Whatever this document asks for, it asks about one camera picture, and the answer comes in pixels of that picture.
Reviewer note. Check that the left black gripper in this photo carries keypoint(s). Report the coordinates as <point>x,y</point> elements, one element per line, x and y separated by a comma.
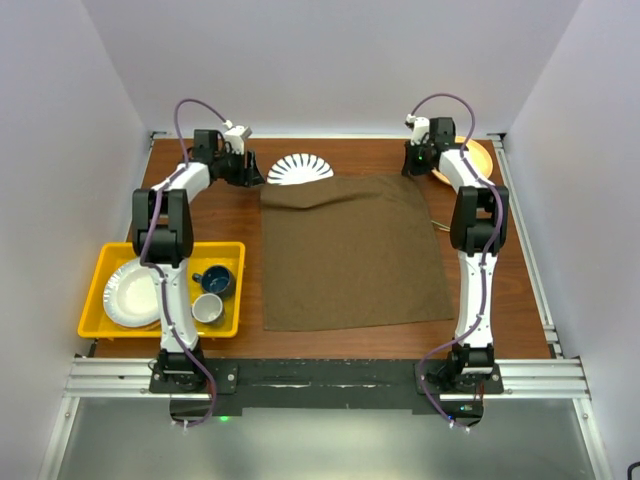
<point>253,176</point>

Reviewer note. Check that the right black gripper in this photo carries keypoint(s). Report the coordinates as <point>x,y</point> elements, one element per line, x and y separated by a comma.
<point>409,168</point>

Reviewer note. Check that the brown cloth napkin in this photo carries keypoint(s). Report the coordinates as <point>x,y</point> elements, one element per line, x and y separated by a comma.
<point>350,252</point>

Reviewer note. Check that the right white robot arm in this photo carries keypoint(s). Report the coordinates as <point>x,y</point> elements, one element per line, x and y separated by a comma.
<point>477,232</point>

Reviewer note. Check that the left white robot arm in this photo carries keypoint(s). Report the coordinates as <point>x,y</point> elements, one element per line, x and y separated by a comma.
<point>163,240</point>

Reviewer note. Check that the white blue striped plate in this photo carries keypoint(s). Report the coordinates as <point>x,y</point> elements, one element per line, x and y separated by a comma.
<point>299,168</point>

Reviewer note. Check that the iridescent fork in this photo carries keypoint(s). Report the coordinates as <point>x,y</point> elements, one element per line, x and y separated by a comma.
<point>441,226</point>

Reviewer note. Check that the orange plate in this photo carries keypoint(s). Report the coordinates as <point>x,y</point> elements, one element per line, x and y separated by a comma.
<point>480,157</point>

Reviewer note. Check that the dark blue mug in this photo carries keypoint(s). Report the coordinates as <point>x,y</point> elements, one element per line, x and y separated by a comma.
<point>217,280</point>

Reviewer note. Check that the white grey mug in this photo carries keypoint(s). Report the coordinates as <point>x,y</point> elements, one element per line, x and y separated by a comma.
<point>208,309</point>

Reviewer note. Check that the white paper plate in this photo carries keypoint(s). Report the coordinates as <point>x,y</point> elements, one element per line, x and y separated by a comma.
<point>129,296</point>

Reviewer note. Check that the yellow plastic bin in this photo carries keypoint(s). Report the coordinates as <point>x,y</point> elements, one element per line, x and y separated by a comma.
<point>94,322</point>

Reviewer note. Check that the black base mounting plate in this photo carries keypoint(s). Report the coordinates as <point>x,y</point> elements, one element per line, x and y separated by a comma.
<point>430,402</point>

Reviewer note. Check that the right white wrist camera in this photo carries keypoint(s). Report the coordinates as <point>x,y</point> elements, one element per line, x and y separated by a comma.
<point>419,127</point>

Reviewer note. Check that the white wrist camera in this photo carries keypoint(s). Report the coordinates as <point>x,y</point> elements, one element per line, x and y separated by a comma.
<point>419,127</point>
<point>236,137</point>

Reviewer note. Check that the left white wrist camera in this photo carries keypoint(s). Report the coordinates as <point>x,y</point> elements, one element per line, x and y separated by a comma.
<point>236,137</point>

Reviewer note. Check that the aluminium frame rail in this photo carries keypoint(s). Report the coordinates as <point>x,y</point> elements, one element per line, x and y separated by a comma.
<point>133,377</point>

